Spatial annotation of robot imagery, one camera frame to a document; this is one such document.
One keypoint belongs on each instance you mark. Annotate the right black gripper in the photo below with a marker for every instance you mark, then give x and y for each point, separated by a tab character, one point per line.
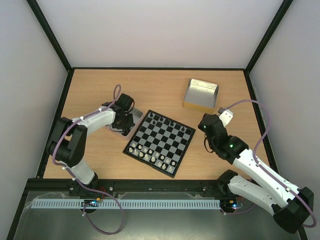
208	120

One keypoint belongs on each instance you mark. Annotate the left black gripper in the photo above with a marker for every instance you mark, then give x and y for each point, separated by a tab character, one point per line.
128	125

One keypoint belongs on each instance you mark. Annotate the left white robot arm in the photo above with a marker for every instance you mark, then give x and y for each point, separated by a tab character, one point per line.
67	143

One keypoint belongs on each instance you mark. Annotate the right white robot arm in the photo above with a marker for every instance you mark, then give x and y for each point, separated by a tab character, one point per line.
289	205

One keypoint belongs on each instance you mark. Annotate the silver tin with pieces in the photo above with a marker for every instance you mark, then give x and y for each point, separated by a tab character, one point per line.
137	119

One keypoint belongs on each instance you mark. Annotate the black silver chess board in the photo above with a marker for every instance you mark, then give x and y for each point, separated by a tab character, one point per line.
169	141

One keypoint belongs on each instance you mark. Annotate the empty gold silver tin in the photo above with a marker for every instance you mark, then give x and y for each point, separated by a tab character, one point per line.
200	96

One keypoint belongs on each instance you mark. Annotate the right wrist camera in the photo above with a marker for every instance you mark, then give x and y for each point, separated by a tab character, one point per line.
225	115

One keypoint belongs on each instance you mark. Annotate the light blue cable duct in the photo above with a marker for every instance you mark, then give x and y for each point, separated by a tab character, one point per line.
128	204

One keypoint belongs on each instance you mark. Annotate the black frame rail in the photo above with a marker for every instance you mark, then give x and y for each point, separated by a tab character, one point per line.
205	188

